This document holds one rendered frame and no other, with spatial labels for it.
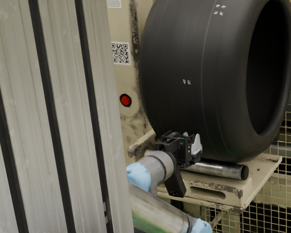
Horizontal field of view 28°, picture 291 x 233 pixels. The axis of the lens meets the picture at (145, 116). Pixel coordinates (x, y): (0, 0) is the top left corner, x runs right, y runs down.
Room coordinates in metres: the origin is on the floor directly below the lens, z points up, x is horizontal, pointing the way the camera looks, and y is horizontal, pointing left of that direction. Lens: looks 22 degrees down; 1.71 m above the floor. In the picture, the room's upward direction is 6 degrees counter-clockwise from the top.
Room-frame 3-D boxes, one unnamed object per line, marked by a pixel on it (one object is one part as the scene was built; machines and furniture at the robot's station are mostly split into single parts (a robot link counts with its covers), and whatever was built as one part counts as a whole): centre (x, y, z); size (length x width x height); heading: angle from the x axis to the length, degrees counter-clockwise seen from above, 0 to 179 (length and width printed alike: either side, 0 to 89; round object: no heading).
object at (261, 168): (1.71, -0.20, 0.80); 0.37 x 0.36 x 0.02; 147
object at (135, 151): (1.81, -0.05, 0.90); 0.40 x 0.03 x 0.10; 147
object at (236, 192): (1.59, -0.13, 0.84); 0.36 x 0.09 x 0.06; 57
